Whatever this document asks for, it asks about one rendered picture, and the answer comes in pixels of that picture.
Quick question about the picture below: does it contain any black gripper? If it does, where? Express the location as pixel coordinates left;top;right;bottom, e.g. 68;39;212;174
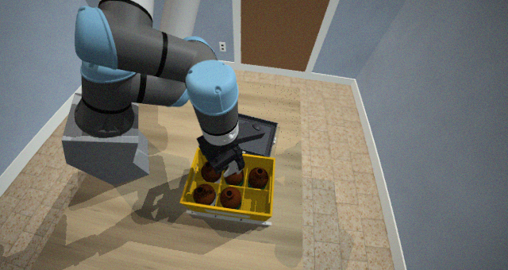
196;134;245;177

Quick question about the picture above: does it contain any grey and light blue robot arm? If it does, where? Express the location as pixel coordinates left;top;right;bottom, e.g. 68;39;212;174
75;0;265;145

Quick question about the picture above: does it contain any yellow divided crate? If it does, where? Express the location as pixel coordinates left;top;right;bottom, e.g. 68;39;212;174
187;154;275;222

